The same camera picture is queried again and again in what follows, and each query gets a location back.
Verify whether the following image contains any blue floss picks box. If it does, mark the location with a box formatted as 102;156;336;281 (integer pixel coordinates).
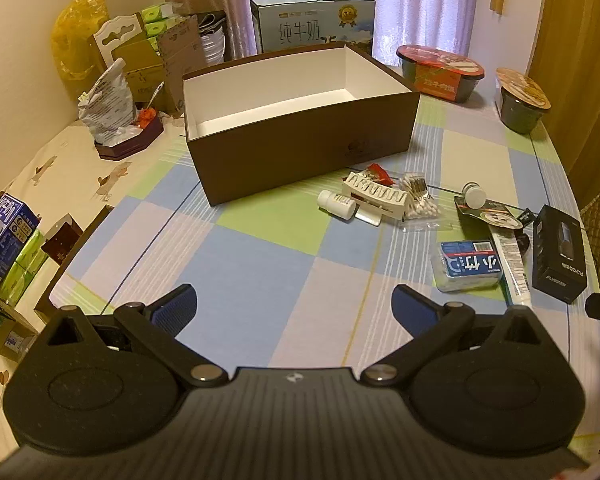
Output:
431;240;505;293

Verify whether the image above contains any cream floral bed sheet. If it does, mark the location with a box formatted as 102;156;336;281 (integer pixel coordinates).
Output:
0;120;191;461

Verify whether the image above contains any open brown cardboard box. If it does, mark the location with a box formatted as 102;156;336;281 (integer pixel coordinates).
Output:
92;15;208;113

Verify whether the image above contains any black shaver box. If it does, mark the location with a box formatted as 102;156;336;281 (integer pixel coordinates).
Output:
531;205;588;304

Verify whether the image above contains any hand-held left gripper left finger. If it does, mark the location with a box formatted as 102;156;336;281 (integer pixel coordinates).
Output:
46;284;226;387

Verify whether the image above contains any small dark brown box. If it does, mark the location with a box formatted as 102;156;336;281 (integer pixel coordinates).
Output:
40;214;83;263

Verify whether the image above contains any black white striped bag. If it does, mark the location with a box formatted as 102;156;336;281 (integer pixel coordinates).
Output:
190;10;227;63

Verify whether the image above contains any low cardboard box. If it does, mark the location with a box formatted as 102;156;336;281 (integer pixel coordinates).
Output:
0;285;38;361

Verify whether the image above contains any green wrapped tissue bundle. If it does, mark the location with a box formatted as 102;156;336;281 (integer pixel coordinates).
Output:
0;230;48;306

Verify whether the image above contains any sheer purple curtain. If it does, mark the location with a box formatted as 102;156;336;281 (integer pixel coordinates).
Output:
157;0;481;68

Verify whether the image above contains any red lid instant food bowl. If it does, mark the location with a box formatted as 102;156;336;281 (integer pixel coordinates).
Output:
396;44;486;104

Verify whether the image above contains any white printed snack bag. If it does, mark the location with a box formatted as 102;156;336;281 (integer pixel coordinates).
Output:
76;57;133;143

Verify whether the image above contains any milk carton gift box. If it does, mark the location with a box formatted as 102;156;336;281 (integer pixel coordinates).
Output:
250;0;377;58

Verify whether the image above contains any dark red octagonal box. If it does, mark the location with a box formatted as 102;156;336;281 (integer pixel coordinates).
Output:
94;115;165;162

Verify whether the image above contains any large brown cardboard box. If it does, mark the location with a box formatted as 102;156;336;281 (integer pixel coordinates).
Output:
181;42;422;207

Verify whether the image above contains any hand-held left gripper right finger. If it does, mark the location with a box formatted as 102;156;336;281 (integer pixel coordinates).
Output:
360;284;545;387

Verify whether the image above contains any white toothpaste tube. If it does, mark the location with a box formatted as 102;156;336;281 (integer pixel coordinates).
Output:
489;224;533;306

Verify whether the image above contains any blue printed box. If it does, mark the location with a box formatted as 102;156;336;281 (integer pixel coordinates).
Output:
0;192;41;281

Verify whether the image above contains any yellow plastic bag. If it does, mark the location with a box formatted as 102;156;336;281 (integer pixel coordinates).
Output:
50;0;112;106

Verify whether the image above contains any white pill bottle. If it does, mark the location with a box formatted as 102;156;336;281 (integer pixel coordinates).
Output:
317;190;357;221

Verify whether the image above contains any brown wooden panel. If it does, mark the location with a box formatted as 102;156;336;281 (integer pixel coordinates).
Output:
527;0;600;188

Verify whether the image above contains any white ribbed plastic holder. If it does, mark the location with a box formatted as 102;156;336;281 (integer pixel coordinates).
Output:
341;170;413;228

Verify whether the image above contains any cotton swabs bag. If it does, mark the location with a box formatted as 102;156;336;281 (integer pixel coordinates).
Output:
397;174;453;233

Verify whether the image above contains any green tissue pack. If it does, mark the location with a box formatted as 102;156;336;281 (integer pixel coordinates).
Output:
145;19;181;51
141;2;186;23

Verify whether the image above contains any green lip salve card pack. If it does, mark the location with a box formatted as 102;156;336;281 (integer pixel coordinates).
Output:
454;182;536;233

